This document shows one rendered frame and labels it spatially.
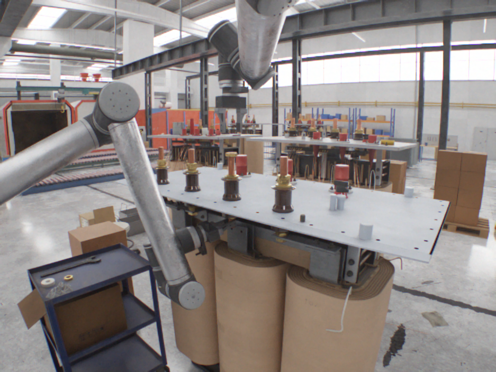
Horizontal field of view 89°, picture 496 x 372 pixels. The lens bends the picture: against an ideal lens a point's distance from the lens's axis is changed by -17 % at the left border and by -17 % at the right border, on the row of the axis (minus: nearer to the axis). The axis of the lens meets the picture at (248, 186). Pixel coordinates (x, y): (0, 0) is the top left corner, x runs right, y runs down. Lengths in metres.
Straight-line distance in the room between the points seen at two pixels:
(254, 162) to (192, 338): 6.76
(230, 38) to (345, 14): 9.03
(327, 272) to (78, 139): 1.07
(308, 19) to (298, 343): 9.99
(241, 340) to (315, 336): 0.46
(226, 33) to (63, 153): 0.75
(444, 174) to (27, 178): 5.50
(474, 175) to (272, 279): 4.66
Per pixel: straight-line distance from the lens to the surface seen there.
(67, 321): 1.80
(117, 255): 2.07
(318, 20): 10.42
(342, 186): 1.40
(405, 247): 0.91
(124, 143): 1.07
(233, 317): 1.58
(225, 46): 1.12
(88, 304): 1.80
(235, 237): 1.40
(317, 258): 1.17
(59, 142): 1.25
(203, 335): 1.95
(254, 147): 8.26
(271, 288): 1.41
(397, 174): 5.77
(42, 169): 1.24
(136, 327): 1.95
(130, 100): 1.09
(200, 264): 1.68
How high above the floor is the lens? 1.69
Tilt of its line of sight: 12 degrees down
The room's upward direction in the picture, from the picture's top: straight up
